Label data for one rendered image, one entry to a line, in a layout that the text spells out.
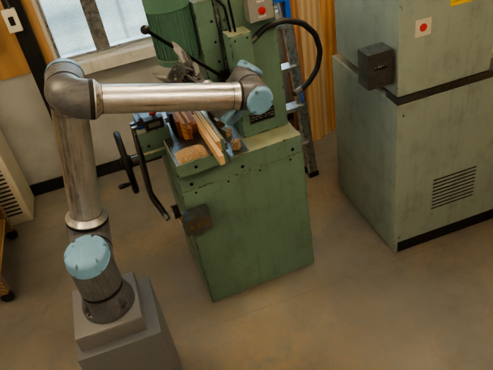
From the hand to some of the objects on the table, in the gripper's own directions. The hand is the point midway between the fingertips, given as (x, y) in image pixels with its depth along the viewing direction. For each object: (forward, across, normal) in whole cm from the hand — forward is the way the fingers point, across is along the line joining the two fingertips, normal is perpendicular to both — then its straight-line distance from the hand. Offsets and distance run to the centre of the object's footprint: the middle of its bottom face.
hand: (163, 58), depth 188 cm
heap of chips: (-22, +28, +20) cm, 40 cm away
